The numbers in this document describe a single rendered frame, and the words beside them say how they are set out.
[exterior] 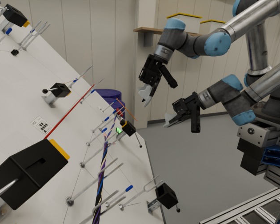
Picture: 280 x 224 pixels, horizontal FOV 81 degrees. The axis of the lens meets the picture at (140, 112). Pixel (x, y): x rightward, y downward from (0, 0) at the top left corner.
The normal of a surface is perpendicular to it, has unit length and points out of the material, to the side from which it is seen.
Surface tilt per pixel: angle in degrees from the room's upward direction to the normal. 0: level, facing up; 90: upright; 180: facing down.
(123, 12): 90
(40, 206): 46
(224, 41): 90
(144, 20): 90
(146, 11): 90
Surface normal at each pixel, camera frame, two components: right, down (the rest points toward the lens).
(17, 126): 0.75, -0.64
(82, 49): 0.40, 0.32
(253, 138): -0.91, 0.08
